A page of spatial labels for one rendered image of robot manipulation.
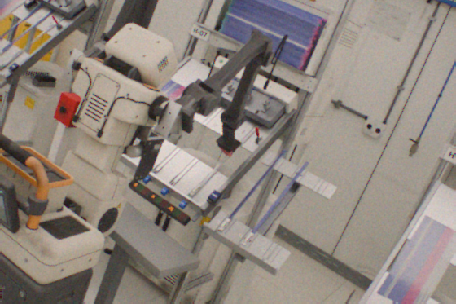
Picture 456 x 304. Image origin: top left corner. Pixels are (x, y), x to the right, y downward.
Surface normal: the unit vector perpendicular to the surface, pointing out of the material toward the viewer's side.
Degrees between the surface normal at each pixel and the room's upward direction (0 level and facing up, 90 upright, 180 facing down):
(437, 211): 44
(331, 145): 89
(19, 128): 90
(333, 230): 90
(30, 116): 90
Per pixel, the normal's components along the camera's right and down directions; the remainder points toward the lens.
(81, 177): -0.39, -0.07
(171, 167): -0.06, -0.64
